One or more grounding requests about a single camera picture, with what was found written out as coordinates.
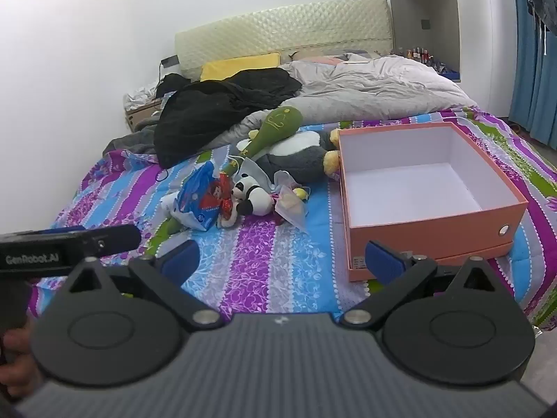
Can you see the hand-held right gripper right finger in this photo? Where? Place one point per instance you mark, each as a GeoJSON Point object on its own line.
{"type": "Point", "coordinates": [383, 265]}

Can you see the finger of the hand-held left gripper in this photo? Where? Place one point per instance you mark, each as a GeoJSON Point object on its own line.
{"type": "Point", "coordinates": [113, 239]}

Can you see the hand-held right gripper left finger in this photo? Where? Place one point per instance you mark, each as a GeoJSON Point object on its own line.
{"type": "Point", "coordinates": [180, 263]}

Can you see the pink cardboard box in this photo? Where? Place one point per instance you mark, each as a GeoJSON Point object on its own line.
{"type": "Point", "coordinates": [435, 235]}

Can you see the blue printed plastic bag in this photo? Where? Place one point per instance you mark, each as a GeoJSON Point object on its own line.
{"type": "Point", "coordinates": [196, 196]}

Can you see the panda plush toy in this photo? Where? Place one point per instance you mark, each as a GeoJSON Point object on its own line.
{"type": "Point", "coordinates": [252, 196]}

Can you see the blue face mask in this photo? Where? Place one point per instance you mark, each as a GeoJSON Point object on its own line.
{"type": "Point", "coordinates": [254, 170]}
{"type": "Point", "coordinates": [285, 178]}

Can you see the person's left hand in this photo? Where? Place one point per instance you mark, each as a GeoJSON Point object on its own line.
{"type": "Point", "coordinates": [17, 365]}

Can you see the white tube bottle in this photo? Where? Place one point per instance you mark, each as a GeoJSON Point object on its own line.
{"type": "Point", "coordinates": [167, 204]}

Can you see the floral striped bed sheet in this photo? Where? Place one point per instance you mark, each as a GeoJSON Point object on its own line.
{"type": "Point", "coordinates": [270, 261]}

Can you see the dark grey blanket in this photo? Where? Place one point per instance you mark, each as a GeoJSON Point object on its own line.
{"type": "Point", "coordinates": [130, 143]}

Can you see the brown cardboard box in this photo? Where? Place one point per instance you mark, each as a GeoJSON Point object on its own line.
{"type": "Point", "coordinates": [139, 117]}

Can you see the grey white penguin plush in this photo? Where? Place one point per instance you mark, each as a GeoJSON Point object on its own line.
{"type": "Point", "coordinates": [300, 156]}

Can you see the white crumpled cloth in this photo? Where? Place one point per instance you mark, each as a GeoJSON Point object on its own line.
{"type": "Point", "coordinates": [139, 96]}

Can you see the black jacket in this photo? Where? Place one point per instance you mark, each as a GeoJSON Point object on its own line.
{"type": "Point", "coordinates": [209, 113]}

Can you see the green plush club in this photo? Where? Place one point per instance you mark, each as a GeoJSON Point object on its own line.
{"type": "Point", "coordinates": [278, 124]}

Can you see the grey duvet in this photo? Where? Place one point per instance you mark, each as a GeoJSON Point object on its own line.
{"type": "Point", "coordinates": [370, 87]}

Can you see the yellow pillow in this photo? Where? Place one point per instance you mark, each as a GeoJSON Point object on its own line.
{"type": "Point", "coordinates": [239, 67]}

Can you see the row of small bottles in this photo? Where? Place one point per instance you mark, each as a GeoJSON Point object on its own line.
{"type": "Point", "coordinates": [422, 54]}

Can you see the pink pillow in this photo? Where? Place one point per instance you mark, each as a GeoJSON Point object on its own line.
{"type": "Point", "coordinates": [322, 59]}

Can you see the blue curtain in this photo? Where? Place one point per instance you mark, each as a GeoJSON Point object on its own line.
{"type": "Point", "coordinates": [531, 87]}

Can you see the white wardrobe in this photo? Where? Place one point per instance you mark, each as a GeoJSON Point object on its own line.
{"type": "Point", "coordinates": [483, 30]}

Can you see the cream padded headboard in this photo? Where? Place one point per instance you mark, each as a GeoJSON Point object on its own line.
{"type": "Point", "coordinates": [283, 26]}

